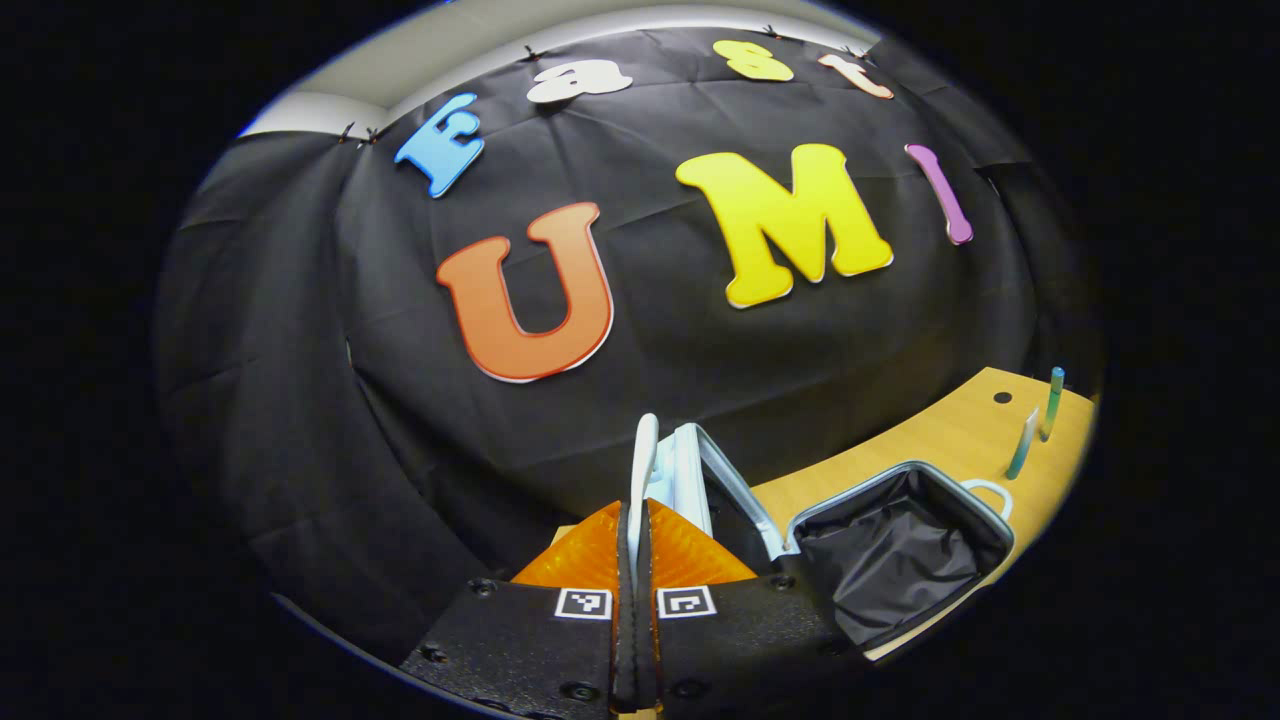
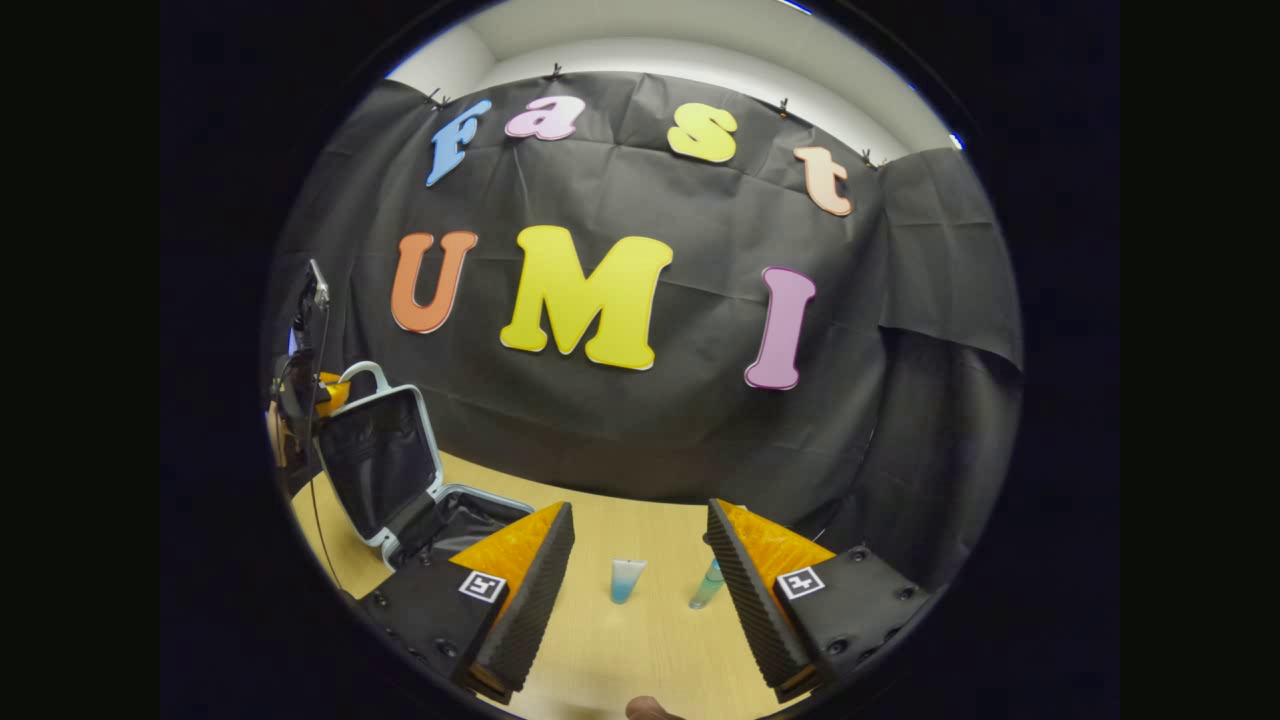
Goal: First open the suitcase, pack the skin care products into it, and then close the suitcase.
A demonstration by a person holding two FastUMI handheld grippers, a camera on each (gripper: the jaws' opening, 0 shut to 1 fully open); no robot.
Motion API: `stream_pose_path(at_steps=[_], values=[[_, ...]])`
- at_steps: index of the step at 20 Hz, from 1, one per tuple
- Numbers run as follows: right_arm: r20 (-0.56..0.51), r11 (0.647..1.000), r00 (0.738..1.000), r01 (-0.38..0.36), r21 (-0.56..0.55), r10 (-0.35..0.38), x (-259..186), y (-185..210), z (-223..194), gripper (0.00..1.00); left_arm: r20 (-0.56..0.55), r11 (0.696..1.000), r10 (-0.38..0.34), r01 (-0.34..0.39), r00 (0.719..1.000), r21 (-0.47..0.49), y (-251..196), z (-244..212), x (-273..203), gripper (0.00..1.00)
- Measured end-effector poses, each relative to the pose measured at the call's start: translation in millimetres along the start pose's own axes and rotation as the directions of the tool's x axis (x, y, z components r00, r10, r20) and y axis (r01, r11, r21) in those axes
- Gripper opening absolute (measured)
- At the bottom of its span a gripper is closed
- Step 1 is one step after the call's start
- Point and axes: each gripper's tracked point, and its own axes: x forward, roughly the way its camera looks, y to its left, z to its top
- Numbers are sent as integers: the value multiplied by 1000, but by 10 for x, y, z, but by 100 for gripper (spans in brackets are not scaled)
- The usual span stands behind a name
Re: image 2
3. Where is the black backdrop cloth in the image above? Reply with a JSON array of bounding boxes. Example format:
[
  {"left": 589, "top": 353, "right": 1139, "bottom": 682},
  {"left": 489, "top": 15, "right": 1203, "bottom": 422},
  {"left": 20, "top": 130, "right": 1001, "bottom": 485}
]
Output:
[{"left": 262, "top": 70, "right": 1025, "bottom": 601}]

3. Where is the blue capped clear bottle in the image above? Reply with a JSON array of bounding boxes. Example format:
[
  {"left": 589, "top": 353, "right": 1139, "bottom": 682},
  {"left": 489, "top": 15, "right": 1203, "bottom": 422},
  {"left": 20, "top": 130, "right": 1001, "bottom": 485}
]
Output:
[{"left": 688, "top": 558, "right": 726, "bottom": 610}]

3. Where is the thin black cable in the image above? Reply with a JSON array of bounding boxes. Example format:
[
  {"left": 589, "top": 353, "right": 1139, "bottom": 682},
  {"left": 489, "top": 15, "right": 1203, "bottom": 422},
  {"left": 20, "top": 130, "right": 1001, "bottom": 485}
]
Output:
[{"left": 308, "top": 300, "right": 343, "bottom": 593}]

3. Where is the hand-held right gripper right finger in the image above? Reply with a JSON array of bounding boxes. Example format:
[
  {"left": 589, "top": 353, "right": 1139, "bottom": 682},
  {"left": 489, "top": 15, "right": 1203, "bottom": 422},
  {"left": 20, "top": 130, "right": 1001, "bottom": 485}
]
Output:
[{"left": 707, "top": 498, "right": 931, "bottom": 704}]

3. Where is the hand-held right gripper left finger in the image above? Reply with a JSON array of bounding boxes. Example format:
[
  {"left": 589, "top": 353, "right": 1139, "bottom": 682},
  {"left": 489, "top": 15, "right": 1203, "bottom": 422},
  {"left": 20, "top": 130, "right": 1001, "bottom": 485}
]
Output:
[{"left": 357, "top": 502, "right": 577, "bottom": 706}]

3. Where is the light blue suitcase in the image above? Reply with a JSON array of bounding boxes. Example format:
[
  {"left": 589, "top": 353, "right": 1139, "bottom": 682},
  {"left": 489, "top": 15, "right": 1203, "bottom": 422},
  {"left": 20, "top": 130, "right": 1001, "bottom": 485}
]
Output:
[{"left": 315, "top": 361, "right": 537, "bottom": 573}]

